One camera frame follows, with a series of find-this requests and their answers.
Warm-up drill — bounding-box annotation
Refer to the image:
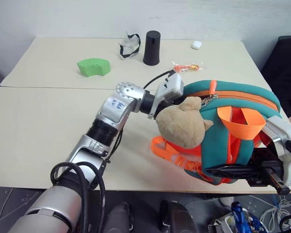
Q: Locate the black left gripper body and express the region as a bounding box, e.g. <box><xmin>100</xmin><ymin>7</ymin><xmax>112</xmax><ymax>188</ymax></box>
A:
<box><xmin>158</xmin><ymin>93</ymin><xmax>185</xmax><ymax>113</ymax></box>

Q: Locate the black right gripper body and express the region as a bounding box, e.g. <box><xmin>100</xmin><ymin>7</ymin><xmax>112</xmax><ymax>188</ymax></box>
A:
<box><xmin>247</xmin><ymin>147</ymin><xmax>291</xmax><ymax>196</ymax></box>

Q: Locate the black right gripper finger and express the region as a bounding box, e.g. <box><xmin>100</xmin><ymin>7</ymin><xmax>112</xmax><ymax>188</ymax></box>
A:
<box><xmin>205</xmin><ymin>165</ymin><xmax>265</xmax><ymax>181</ymax></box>

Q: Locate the orange and teal backpack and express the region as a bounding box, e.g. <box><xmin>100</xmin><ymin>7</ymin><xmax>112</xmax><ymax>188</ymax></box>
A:
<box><xmin>151</xmin><ymin>79</ymin><xmax>282</xmax><ymax>186</ymax></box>

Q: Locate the tan plush bear head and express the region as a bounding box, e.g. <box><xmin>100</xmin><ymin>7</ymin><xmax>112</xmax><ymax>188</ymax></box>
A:
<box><xmin>155</xmin><ymin>96</ymin><xmax>214</xmax><ymax>149</ymax></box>

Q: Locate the clear packet with orange items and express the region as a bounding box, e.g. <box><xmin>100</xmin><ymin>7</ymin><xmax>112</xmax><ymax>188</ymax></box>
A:
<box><xmin>171</xmin><ymin>61</ymin><xmax>206</xmax><ymax>74</ymax></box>

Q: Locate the blue gadget on floor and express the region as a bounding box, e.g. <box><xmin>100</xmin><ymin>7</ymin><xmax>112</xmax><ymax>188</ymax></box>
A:
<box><xmin>230</xmin><ymin>200</ymin><xmax>259</xmax><ymax>233</ymax></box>

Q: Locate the black tapered cylinder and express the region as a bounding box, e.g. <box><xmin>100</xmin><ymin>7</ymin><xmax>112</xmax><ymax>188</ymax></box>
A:
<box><xmin>143</xmin><ymin>30</ymin><xmax>162</xmax><ymax>67</ymax></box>

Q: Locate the dark rounded shape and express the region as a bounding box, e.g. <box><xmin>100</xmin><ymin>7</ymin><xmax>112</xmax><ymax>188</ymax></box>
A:
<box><xmin>103</xmin><ymin>202</ymin><xmax>134</xmax><ymax>233</ymax></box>
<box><xmin>159</xmin><ymin>200</ymin><xmax>198</xmax><ymax>233</ymax></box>

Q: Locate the green foam block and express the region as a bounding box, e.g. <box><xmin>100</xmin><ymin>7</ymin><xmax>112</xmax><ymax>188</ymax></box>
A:
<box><xmin>77</xmin><ymin>57</ymin><xmax>112</xmax><ymax>78</ymax></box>

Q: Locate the black chair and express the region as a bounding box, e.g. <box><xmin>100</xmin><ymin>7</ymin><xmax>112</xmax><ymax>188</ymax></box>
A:
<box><xmin>260</xmin><ymin>35</ymin><xmax>291</xmax><ymax>123</ymax></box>

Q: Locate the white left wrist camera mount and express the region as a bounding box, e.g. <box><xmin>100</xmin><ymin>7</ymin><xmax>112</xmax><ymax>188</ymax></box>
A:
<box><xmin>147</xmin><ymin>72</ymin><xmax>185</xmax><ymax>119</ymax></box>

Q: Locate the white cable bundle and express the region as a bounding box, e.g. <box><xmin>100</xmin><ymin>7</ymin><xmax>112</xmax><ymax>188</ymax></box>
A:
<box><xmin>258</xmin><ymin>191</ymin><xmax>291</xmax><ymax>233</ymax></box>

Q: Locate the clear bag with black strap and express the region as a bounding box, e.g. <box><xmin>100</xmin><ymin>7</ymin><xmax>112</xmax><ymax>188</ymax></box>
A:
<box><xmin>118</xmin><ymin>31</ymin><xmax>142</xmax><ymax>60</ymax></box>

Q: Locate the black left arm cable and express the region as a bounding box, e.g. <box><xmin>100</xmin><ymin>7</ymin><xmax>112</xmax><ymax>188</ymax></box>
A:
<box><xmin>50</xmin><ymin>69</ymin><xmax>178</xmax><ymax>233</ymax></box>

